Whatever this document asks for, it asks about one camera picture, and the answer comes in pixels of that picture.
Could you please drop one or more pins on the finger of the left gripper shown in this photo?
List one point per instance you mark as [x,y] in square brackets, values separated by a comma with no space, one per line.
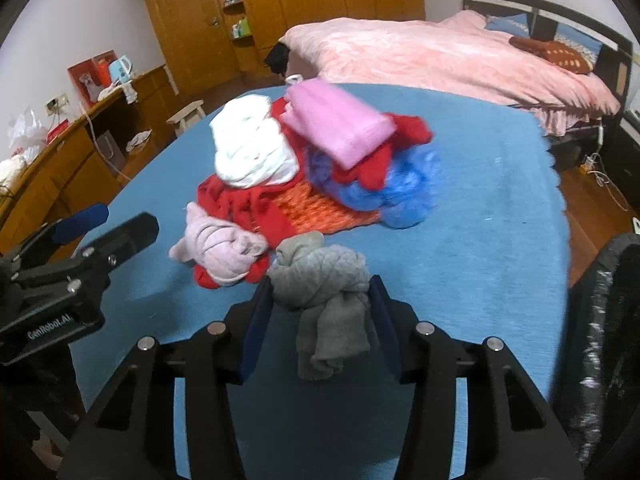
[115,247]
[42,244]

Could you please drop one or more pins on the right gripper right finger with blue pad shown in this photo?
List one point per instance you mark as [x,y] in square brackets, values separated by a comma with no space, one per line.
[512,432]

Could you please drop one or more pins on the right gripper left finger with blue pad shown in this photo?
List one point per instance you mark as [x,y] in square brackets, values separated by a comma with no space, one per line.
[128,432]

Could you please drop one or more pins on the orange mesh net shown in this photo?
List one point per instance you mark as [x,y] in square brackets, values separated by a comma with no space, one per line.
[309,210]

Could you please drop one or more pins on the grey cloth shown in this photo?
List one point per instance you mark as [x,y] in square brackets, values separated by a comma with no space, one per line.
[327,285]

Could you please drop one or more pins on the blue plastic bag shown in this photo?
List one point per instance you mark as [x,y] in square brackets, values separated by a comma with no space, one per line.
[408,194]

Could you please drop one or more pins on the black trash bin with liner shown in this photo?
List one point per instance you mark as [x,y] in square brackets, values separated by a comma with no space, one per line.
[595,388]

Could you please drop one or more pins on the wooden side cabinet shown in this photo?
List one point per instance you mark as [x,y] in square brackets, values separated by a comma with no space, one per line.
[93,159]

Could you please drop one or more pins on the pale pink crumpled cloth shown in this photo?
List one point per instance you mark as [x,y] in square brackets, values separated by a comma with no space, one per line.
[220,252]

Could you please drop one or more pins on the small white stool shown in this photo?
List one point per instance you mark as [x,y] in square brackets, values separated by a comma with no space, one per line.
[188,116]

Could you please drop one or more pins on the white crumpled cloth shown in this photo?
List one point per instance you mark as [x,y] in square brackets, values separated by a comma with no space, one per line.
[250,147]

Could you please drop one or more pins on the red picture box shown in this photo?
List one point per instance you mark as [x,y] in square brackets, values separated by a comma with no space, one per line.
[91,76]

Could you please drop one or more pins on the light blue kettle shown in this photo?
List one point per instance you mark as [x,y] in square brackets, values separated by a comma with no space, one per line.
[120,70]

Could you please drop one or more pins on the wooden wardrobe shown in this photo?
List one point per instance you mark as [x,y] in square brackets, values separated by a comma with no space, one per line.
[207,43]

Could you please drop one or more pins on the pink folded cloth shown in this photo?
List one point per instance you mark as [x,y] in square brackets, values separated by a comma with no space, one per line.
[335,121]

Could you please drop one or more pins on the black bedside table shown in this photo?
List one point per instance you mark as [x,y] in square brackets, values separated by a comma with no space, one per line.
[621,156]

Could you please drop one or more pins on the pink quilt bed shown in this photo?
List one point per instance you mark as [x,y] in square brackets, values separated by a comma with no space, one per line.
[459,56]

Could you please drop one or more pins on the brown dotted pillow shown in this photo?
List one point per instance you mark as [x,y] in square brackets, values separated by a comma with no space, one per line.
[555,53]

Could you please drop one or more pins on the dark wooden headboard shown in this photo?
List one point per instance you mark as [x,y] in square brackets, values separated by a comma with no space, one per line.
[547,21]

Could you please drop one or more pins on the right blue pillow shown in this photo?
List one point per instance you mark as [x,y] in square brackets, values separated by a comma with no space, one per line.
[584,44]

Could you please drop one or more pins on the blue pillow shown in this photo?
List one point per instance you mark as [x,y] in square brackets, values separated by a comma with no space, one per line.
[514,25]
[584,44]

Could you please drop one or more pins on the left blue pillow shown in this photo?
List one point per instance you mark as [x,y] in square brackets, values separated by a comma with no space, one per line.
[514,25]

